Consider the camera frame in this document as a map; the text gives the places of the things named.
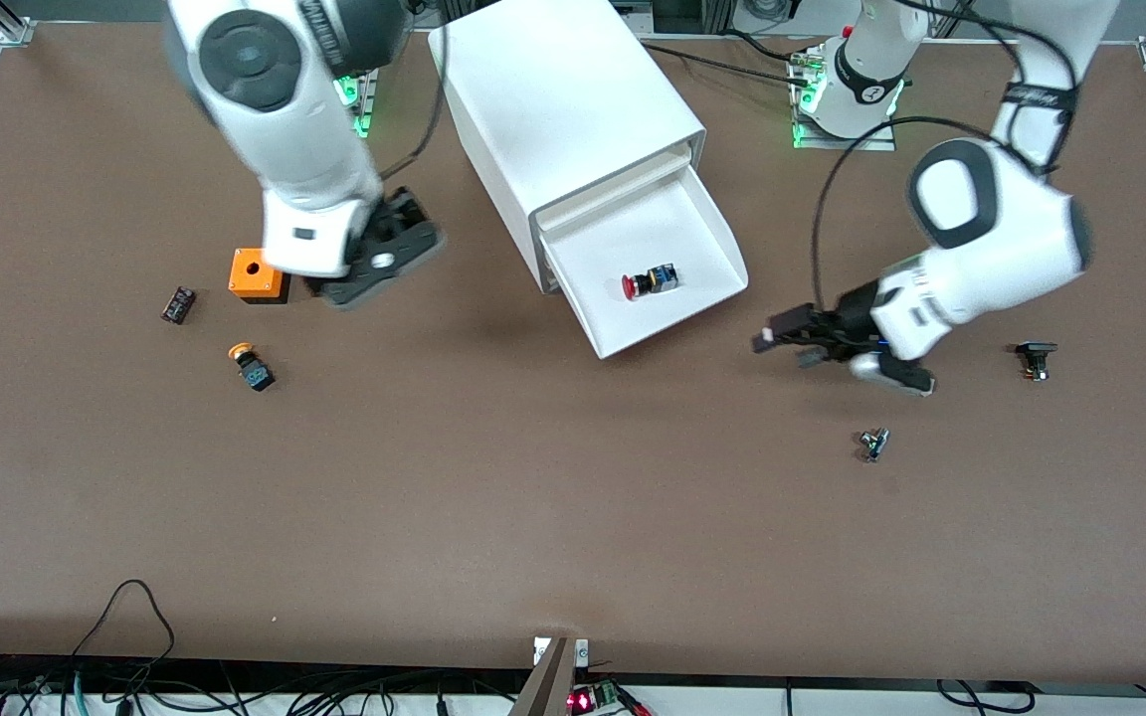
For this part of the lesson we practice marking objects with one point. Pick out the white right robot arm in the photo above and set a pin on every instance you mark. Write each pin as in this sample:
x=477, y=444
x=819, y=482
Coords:
x=304, y=149

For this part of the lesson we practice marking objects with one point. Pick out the small black red module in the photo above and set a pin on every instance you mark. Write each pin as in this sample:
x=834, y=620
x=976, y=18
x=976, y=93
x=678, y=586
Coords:
x=178, y=305

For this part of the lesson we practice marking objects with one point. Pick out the red emergency stop button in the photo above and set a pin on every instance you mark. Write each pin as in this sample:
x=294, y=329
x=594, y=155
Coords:
x=638, y=286

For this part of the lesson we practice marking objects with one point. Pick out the chrome T pipe fitting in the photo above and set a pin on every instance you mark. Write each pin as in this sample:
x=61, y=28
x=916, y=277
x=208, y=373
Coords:
x=873, y=445

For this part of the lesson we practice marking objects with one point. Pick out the white metal bracket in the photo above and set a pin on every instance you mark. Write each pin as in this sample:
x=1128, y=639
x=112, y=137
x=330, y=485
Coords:
x=582, y=651

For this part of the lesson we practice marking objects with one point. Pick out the orange cap push button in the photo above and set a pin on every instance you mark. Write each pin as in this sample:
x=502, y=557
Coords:
x=253, y=370

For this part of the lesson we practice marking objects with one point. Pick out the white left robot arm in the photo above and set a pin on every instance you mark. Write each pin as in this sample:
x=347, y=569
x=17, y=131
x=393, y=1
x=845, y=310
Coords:
x=1001, y=229

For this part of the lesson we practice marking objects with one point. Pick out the white drawer cabinet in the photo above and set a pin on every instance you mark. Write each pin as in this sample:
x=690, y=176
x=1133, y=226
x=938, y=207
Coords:
x=553, y=99

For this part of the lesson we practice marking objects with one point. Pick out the orange box with hole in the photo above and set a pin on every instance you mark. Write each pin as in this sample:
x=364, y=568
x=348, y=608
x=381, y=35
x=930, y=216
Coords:
x=257, y=273

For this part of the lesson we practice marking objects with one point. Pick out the white sliding drawer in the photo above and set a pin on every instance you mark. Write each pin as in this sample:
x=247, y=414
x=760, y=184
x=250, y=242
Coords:
x=653, y=234

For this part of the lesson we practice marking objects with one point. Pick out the black flat cap switch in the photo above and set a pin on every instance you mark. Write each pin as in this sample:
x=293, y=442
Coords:
x=1036, y=350

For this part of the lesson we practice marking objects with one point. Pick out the narrow white drawer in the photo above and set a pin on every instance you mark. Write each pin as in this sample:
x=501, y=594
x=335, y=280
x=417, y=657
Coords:
x=613, y=189

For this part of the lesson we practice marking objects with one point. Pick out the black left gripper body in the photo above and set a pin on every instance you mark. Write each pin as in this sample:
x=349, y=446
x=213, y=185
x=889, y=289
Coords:
x=853, y=314

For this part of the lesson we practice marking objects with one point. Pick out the brown wedge post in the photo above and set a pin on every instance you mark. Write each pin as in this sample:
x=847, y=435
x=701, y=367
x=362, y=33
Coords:
x=545, y=686

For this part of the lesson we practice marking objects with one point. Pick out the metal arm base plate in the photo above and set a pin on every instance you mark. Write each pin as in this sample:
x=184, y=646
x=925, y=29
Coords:
x=871, y=142
x=364, y=109

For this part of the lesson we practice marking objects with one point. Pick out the green circuit board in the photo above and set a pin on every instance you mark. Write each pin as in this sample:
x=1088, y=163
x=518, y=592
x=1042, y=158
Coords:
x=593, y=696

